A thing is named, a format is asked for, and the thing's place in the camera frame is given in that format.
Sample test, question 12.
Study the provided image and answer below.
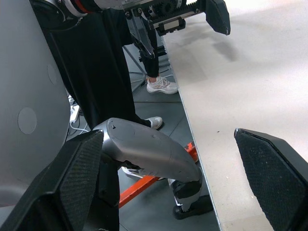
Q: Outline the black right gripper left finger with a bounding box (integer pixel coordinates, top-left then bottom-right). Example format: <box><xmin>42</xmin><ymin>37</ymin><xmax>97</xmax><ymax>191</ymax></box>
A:
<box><xmin>0</xmin><ymin>129</ymin><xmax>104</xmax><ymax>231</ymax></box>

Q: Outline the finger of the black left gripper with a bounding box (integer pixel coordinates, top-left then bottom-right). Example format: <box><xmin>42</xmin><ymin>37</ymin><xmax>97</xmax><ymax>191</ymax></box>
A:
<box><xmin>125</xmin><ymin>14</ymin><xmax>156</xmax><ymax>60</ymax></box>
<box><xmin>204</xmin><ymin>0</ymin><xmax>231</xmax><ymax>36</ymax></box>

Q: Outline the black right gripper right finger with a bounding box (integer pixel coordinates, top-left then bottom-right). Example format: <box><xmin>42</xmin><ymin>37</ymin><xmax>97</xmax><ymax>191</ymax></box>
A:
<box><xmin>234</xmin><ymin>128</ymin><xmax>308</xmax><ymax>231</ymax></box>

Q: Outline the person's leg in slim black trousers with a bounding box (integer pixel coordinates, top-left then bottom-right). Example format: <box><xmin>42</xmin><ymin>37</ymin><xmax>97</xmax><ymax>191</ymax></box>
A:
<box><xmin>139</xmin><ymin>26</ymin><xmax>161</xmax><ymax>78</ymax></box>

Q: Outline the white sneaker with beige stripes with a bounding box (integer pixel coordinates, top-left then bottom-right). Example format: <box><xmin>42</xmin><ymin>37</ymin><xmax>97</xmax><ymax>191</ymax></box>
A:
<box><xmin>146</xmin><ymin>75</ymin><xmax>179</xmax><ymax>95</ymax></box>

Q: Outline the person's leg in wide black trousers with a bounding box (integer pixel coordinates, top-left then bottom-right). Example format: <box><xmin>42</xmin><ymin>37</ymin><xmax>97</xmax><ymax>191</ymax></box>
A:
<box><xmin>31</xmin><ymin>8</ymin><xmax>152</xmax><ymax>130</ymax></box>

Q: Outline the white power strip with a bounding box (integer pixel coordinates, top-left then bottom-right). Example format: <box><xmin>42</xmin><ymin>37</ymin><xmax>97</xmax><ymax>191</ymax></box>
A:
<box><xmin>68</xmin><ymin>95</ymin><xmax>80</xmax><ymax>124</ymax></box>

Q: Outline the white grey shoe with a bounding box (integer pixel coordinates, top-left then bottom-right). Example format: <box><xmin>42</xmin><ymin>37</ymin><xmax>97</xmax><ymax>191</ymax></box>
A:
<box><xmin>145</xmin><ymin>116</ymin><xmax>164</xmax><ymax>131</ymax></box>

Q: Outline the silver robot leg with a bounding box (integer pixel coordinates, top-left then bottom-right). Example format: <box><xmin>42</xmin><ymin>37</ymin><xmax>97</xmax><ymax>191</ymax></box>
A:
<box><xmin>92</xmin><ymin>117</ymin><xmax>214</xmax><ymax>220</ymax></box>

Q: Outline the silver robot torso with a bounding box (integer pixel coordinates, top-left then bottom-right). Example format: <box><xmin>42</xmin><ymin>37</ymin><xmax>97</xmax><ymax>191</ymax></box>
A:
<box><xmin>0</xmin><ymin>0</ymin><xmax>71</xmax><ymax>208</ymax></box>

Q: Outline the white cable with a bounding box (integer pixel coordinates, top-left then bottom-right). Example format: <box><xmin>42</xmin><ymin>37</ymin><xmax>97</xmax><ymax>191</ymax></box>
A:
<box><xmin>69</xmin><ymin>121</ymin><xmax>90</xmax><ymax>134</ymax></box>

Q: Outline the orange metal frame bar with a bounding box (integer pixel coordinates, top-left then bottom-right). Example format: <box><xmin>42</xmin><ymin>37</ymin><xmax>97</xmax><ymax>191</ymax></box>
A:
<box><xmin>118</xmin><ymin>141</ymin><xmax>200</xmax><ymax>209</ymax></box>

